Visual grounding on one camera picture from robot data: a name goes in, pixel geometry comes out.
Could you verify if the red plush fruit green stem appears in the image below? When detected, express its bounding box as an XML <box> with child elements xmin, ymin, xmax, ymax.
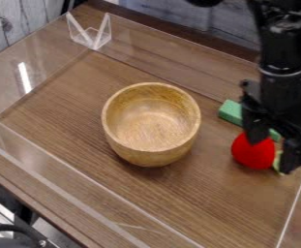
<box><xmin>231</xmin><ymin>133</ymin><xmax>281</xmax><ymax>171</ymax></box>

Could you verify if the black cable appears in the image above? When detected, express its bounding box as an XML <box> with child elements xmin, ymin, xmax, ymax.
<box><xmin>0</xmin><ymin>222</ymin><xmax>42</xmax><ymax>241</ymax></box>

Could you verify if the green rectangular block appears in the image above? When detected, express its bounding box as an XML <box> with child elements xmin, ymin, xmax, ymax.
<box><xmin>219</xmin><ymin>100</ymin><xmax>281</xmax><ymax>142</ymax></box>

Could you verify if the clear acrylic tray wall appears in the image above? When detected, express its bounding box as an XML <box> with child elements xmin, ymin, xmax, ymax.
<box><xmin>0</xmin><ymin>122</ymin><xmax>301</xmax><ymax>248</ymax></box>

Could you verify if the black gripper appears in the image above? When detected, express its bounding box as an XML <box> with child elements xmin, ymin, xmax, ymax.
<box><xmin>241</xmin><ymin>68</ymin><xmax>301</xmax><ymax>174</ymax></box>

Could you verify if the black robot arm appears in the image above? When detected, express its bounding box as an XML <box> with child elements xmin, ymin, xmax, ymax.
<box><xmin>241</xmin><ymin>0</ymin><xmax>301</xmax><ymax>174</ymax></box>

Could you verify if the black metal stand bracket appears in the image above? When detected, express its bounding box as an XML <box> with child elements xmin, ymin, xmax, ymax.
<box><xmin>14</xmin><ymin>214</ymin><xmax>51</xmax><ymax>248</ymax></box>

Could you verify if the round wooden bowl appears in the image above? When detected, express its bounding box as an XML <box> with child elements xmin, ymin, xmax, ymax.
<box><xmin>102</xmin><ymin>82</ymin><xmax>202</xmax><ymax>168</ymax></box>

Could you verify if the clear acrylic corner bracket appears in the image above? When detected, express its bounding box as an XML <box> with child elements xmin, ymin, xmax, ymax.
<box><xmin>66</xmin><ymin>13</ymin><xmax>111</xmax><ymax>50</ymax></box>

